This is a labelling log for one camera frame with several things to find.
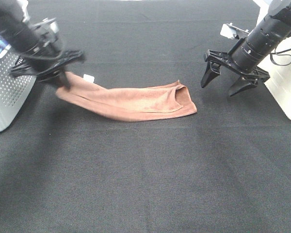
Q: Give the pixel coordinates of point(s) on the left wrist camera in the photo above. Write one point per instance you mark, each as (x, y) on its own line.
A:
(48, 27)

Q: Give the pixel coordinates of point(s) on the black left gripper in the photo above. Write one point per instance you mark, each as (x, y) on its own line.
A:
(48, 69)

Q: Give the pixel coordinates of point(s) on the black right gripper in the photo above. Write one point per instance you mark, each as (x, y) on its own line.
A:
(248, 80)

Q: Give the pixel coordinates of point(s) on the white plastic basket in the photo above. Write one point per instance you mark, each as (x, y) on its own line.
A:
(279, 83)

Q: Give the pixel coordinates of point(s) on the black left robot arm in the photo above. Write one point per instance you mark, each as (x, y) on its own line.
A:
(43, 51)

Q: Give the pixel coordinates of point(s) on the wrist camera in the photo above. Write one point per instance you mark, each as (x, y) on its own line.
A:
(229, 31)
(48, 27)

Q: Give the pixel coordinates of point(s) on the grey perforated laundry basket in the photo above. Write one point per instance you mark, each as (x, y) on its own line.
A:
(13, 91)

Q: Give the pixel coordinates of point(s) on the white towel label tag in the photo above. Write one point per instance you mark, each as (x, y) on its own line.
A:
(89, 78)

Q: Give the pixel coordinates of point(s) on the brown microfibre towel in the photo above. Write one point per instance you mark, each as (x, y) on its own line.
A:
(129, 104)

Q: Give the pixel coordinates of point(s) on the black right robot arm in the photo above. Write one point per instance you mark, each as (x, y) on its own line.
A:
(251, 49)

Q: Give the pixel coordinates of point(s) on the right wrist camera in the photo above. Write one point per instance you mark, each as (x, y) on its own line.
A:
(229, 31)

